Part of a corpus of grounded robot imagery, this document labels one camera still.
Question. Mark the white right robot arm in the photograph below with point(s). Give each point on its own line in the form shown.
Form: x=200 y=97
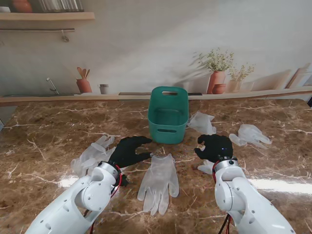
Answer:
x=239 y=197

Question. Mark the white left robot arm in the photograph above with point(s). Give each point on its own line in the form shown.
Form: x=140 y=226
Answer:
x=78 y=202

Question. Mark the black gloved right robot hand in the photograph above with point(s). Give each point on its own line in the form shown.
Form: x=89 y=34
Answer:
x=218 y=147

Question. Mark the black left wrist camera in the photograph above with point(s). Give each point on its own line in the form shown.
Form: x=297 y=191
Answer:
x=123 y=181

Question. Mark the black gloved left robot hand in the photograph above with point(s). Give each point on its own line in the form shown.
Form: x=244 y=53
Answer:
x=129 y=153

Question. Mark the green plastic basket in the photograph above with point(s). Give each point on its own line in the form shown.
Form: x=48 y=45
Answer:
x=168 y=117

